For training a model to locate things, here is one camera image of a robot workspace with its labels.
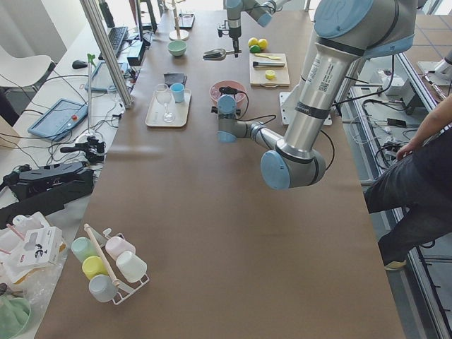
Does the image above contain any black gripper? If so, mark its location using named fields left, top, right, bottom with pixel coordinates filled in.
left=217, top=20, right=242, bottom=58
left=210, top=86, right=244, bottom=117

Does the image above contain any black keyboard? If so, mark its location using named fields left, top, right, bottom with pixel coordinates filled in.
left=108, top=26, right=129, bottom=57

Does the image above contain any grey folded cloth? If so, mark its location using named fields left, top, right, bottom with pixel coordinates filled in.
left=164, top=73, right=187, bottom=87

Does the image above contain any aluminium frame post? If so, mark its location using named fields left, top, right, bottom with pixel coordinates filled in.
left=80, top=0, right=133, bottom=109

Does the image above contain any light blue cup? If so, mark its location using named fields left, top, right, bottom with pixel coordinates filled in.
left=170, top=83, right=185, bottom=103

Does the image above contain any grey blue pastel cup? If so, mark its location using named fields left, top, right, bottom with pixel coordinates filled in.
left=88, top=275, right=118, bottom=303

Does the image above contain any yellow pastel cup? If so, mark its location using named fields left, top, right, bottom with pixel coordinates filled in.
left=82, top=256, right=108, bottom=280

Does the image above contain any white pastel cup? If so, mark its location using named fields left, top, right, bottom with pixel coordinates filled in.
left=116, top=251, right=148, bottom=283

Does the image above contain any bamboo cutting board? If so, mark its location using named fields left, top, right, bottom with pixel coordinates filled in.
left=249, top=53, right=290, bottom=87

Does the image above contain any blue teach pendant far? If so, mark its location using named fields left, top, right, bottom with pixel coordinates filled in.
left=91, top=60, right=114, bottom=93

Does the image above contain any pile of clear ice cubes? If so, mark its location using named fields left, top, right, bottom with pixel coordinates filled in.
left=210, top=88, right=221, bottom=100

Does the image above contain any white product box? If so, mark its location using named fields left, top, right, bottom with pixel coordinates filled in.
left=18, top=227, right=63, bottom=268

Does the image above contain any steel ice scoop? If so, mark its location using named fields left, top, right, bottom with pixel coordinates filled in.
left=203, top=48, right=242, bottom=61

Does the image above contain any cream serving tray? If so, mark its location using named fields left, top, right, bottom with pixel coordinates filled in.
left=145, top=89, right=191, bottom=128

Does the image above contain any pink bowl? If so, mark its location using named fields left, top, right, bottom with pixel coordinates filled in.
left=209, top=80, right=246, bottom=106

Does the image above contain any green bowl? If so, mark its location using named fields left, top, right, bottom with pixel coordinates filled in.
left=167, top=40, right=187, bottom=57

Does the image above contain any person in dark clothes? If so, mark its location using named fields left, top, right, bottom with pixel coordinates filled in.
left=364, top=97, right=451, bottom=270

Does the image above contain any yellow plastic knife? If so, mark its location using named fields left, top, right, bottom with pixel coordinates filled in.
left=254, top=53, right=281, bottom=60

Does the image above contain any green pastel cup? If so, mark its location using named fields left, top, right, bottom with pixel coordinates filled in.
left=71, top=237, right=97, bottom=263

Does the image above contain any black framed glass tray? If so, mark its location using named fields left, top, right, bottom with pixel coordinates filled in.
left=178, top=13, right=195, bottom=30

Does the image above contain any computer mouse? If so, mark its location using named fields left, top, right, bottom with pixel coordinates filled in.
left=72, top=60, right=88, bottom=70

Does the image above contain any blue teach pendant near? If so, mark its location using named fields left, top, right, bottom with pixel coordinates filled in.
left=28, top=98, right=88, bottom=141

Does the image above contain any pink pastel cup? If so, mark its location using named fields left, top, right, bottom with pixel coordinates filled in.
left=105, top=236, right=136, bottom=260

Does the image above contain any blue teach pendant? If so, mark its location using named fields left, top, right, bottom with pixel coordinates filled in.
left=91, top=60, right=114, bottom=93
left=28, top=98, right=88, bottom=141

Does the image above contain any black bag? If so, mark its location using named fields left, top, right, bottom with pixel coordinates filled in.
left=1, top=162, right=94, bottom=229

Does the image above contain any wooden cup tree stand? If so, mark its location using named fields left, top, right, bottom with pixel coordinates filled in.
left=169, top=0, right=189, bottom=41

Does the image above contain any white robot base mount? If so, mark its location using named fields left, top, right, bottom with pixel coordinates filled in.
left=278, top=90, right=333, bottom=127

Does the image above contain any steel muddler black tip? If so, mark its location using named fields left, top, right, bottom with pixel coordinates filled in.
left=252, top=61, right=285, bottom=68

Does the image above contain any clear wine glass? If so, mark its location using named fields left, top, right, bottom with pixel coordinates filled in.
left=155, top=83, right=175, bottom=123

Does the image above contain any white wire cup rack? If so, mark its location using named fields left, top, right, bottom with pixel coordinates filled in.
left=83, top=223, right=150, bottom=306

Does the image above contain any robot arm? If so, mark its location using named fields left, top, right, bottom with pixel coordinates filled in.
left=217, top=0, right=289, bottom=58
left=217, top=0, right=418, bottom=189

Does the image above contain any yellow lemon upper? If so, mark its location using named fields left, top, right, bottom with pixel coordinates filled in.
left=248, top=37, right=258, bottom=47

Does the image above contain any half lemon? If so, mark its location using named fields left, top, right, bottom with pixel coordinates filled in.
left=265, top=70, right=275, bottom=80

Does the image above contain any white chair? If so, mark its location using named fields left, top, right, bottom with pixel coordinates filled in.
left=1, top=47, right=56, bottom=93

